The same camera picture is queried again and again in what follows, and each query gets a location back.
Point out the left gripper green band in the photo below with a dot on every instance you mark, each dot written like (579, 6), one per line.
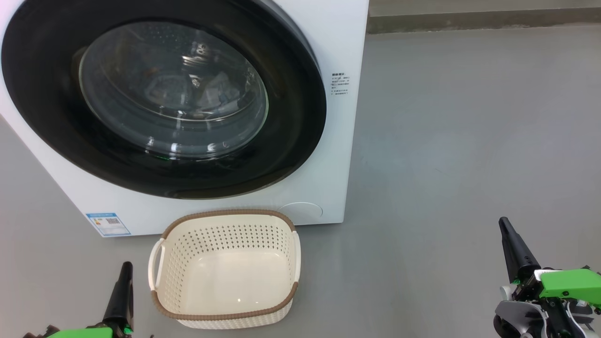
(84, 333)

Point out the light blue white printed garment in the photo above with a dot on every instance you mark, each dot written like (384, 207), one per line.
(220, 91)

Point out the white front-load washing machine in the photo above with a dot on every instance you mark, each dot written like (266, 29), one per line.
(338, 164)

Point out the round white filter cover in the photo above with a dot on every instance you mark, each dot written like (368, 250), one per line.
(300, 211)

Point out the black glass washing machine door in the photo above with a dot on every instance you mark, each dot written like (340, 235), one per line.
(291, 141)

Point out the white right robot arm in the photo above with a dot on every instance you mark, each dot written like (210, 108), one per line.
(521, 319)

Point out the small printed text sticker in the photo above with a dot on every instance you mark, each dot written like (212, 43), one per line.
(340, 83)

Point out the cream perforated laundry basket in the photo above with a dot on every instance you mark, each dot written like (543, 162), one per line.
(225, 281)

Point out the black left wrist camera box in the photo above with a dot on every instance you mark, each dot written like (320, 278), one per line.
(37, 334)

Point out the blue energy label sticker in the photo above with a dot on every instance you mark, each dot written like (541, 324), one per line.
(108, 224)

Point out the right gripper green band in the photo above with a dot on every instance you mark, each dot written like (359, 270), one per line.
(563, 284)

